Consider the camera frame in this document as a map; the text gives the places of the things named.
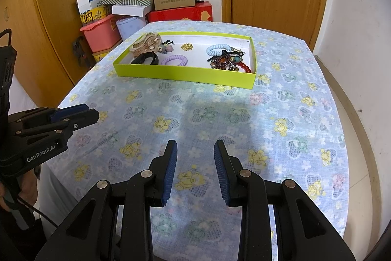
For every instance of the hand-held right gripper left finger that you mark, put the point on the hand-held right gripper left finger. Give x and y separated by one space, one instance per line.
169 175

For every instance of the black hanging object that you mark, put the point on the black hanging object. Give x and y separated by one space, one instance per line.
80 50

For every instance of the large red gift box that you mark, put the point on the large red gift box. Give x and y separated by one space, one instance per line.
180 15

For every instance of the wooden cabinet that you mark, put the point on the wooden cabinet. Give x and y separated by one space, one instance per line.
39 19

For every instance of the blue floral tablecloth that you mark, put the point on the blue floral tablecloth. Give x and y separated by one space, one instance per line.
213 111

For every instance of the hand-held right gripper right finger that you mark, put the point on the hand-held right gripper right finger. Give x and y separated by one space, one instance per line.
220 175

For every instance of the lime green cardboard box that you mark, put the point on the lime green cardboard box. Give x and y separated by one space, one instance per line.
183 76

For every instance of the pink plastic bin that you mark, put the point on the pink plastic bin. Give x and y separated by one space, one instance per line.
100 34

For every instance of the lilac cylinder container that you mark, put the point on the lilac cylinder container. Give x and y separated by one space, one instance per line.
131 28

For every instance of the green striped box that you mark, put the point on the green striped box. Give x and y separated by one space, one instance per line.
128 1

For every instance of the person's left hand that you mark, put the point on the person's left hand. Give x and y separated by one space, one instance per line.
6 196

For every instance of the black wristband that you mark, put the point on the black wristband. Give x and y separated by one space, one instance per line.
152 58

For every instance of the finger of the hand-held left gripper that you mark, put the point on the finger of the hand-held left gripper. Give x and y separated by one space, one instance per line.
82 120
67 112

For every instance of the beige hair claw clip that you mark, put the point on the beige hair claw clip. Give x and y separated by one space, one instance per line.
143 45

